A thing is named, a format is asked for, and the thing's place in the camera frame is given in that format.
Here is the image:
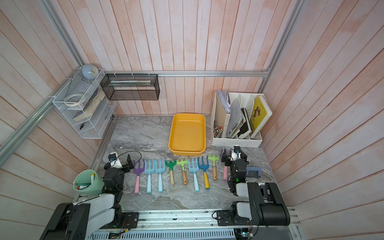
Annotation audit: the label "dark green rake wooden handle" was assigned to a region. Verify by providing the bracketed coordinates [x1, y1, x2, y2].
[165, 160, 177, 186]

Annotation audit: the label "black mesh wall basket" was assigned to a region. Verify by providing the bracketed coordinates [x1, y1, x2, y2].
[101, 73, 161, 101]

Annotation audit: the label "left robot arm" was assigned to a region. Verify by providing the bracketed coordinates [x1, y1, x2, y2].
[40, 152, 138, 240]

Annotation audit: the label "grey folder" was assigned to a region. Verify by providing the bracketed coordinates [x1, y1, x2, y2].
[226, 97, 244, 138]

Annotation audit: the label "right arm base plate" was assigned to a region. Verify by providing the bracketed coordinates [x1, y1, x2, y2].
[215, 210, 253, 227]

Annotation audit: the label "green plastic cup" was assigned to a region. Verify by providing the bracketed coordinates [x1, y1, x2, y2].
[73, 170, 105, 198]

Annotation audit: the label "purple fork pink handle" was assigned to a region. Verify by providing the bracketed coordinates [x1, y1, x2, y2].
[133, 160, 145, 195]

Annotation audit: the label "light green rake wood handle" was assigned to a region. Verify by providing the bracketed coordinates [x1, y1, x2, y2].
[177, 159, 188, 186]

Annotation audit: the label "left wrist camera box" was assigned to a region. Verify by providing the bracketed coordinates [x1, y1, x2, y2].
[108, 152, 123, 169]

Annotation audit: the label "purple rake pink handle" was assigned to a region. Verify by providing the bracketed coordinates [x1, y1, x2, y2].
[221, 149, 229, 180]

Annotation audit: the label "black tablet in organizer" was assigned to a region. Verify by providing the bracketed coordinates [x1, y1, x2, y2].
[238, 108, 252, 139]

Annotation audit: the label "dark blue rake yellow handle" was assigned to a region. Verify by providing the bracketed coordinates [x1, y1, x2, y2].
[198, 156, 210, 190]

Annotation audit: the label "white papers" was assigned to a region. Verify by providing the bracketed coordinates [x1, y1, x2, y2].
[217, 90, 231, 114]

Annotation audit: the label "roll of tape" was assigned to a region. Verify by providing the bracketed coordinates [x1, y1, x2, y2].
[64, 93, 85, 107]

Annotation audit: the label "light blue fork white handle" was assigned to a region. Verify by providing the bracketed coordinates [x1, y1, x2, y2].
[154, 159, 166, 193]

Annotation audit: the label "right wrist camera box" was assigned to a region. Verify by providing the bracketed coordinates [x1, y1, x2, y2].
[230, 146, 241, 161]

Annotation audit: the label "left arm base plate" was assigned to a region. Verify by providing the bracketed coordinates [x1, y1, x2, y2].
[101, 212, 139, 230]

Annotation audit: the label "aluminium frame rail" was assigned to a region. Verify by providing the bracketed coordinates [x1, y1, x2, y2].
[1, 1, 307, 166]

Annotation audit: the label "white plastic file organizer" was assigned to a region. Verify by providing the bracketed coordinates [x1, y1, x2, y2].
[211, 91, 272, 148]

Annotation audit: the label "yellow plastic storage box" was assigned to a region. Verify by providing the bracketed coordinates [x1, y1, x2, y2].
[169, 113, 207, 156]

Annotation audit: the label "wooden board on shelf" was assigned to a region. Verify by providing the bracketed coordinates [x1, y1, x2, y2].
[73, 90, 106, 122]

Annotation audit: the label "grey round clock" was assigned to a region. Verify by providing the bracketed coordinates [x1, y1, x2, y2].
[82, 64, 99, 81]

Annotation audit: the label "bundle of pens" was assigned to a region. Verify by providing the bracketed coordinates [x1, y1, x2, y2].
[213, 126, 223, 138]

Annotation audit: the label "white wire mesh shelf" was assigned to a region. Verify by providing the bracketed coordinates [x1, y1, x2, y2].
[53, 65, 117, 139]

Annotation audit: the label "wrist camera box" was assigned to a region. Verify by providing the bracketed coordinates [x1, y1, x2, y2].
[230, 146, 241, 161]
[108, 152, 123, 169]

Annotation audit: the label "light green rake wooden handle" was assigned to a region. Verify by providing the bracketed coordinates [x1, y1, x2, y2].
[208, 155, 220, 181]

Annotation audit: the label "light blue trowel white handle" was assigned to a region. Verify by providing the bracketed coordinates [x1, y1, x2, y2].
[188, 159, 200, 192]

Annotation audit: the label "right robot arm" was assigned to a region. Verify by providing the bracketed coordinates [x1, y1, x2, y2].
[216, 146, 291, 227]

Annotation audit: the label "yellow book with mushroom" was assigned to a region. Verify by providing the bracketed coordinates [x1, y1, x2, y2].
[250, 95, 273, 139]

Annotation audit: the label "blue grey small device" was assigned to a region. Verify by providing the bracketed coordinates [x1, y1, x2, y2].
[246, 167, 263, 178]

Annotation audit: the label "light blue fork teal handle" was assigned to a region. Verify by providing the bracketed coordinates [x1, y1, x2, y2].
[145, 160, 155, 194]

